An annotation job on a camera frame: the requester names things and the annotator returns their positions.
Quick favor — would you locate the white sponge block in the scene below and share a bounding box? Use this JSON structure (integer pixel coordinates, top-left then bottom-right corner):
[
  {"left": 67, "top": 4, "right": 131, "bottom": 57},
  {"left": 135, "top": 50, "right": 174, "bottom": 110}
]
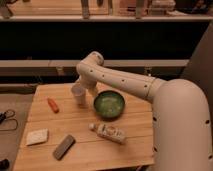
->
[{"left": 26, "top": 129, "right": 48, "bottom": 146}]

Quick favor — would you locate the green ceramic bowl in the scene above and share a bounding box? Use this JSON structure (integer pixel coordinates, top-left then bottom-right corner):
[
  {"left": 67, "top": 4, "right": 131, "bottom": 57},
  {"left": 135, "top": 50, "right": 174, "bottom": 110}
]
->
[{"left": 93, "top": 90, "right": 125, "bottom": 119}]

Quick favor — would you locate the grey remote control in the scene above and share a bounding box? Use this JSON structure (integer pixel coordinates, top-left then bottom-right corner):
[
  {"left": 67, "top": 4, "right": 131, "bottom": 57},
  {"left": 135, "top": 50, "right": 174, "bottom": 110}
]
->
[{"left": 53, "top": 135, "right": 76, "bottom": 160}]

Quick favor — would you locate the long metal shelf rail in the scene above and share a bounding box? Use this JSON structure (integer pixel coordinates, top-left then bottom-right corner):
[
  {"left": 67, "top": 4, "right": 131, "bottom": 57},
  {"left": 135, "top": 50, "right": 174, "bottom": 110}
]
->
[{"left": 0, "top": 60, "right": 188, "bottom": 76}]

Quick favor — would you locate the white plastic bottle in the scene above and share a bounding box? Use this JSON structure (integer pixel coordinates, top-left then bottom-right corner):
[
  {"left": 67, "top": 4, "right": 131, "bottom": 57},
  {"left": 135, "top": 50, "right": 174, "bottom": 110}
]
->
[{"left": 89, "top": 123, "right": 126, "bottom": 144}]

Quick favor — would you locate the wooden table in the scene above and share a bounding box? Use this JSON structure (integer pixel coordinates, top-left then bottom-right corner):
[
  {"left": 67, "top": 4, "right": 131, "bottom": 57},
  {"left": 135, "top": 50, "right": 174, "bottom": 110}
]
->
[{"left": 13, "top": 84, "right": 154, "bottom": 171}]

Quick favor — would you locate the orange carrot toy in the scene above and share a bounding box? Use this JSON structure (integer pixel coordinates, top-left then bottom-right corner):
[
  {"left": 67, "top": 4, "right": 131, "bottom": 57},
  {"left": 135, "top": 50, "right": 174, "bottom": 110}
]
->
[{"left": 47, "top": 98, "right": 59, "bottom": 113}]

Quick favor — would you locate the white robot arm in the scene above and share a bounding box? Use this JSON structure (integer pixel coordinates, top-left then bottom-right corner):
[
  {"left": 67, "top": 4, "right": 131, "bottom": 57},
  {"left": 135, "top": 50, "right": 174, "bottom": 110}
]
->
[{"left": 76, "top": 51, "right": 213, "bottom": 171}]

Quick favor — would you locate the black object floor corner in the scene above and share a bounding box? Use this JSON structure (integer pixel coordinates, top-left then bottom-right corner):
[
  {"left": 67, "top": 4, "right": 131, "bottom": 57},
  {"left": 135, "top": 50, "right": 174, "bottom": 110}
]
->
[{"left": 0, "top": 159, "right": 10, "bottom": 170}]

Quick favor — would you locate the white ceramic cup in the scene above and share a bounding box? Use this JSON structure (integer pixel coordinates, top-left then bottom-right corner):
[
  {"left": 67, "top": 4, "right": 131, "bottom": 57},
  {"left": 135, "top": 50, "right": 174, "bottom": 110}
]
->
[{"left": 71, "top": 83, "right": 86, "bottom": 105}]

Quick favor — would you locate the black cable on floor left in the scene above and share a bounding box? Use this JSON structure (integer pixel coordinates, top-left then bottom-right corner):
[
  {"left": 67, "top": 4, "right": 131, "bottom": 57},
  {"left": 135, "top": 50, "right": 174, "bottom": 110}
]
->
[{"left": 0, "top": 108, "right": 19, "bottom": 132}]

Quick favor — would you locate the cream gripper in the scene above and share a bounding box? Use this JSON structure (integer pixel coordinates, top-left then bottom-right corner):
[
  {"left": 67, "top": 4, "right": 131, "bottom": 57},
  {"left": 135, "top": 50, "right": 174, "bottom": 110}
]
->
[{"left": 77, "top": 76, "right": 99, "bottom": 98}]

